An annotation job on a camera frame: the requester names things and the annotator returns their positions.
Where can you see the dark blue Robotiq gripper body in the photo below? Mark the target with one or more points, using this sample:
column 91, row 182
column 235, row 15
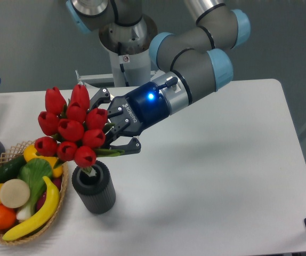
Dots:
column 137, row 110

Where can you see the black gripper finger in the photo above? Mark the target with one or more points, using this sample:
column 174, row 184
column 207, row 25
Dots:
column 133, row 147
column 102, row 96

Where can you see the red tulip bouquet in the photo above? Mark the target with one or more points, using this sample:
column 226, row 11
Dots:
column 72, row 130

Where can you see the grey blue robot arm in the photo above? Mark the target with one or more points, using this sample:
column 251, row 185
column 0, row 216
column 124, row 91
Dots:
column 167, row 72

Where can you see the dark grey ribbed vase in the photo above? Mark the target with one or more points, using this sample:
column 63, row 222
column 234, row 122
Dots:
column 96, row 192

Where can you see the dark red vegetable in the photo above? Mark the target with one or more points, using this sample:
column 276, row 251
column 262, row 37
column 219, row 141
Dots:
column 41, row 201

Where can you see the yellow squash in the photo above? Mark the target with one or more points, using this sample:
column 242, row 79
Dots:
column 30, row 153

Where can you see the yellow banana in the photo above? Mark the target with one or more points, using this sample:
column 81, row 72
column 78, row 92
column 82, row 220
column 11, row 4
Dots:
column 39, row 218

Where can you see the green bok choy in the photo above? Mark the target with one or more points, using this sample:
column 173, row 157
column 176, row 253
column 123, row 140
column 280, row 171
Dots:
column 32, row 174

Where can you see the woven wicker basket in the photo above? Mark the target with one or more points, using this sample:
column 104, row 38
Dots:
column 14, row 152

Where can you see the green cucumber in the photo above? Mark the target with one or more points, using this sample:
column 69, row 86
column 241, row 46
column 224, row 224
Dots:
column 10, row 169

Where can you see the round beige disc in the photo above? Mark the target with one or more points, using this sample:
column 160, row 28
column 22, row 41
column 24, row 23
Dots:
column 14, row 193

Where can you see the orange fruit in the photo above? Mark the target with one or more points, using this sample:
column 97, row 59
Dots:
column 7, row 217

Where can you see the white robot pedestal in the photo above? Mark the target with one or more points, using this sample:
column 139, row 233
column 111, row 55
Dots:
column 128, row 49

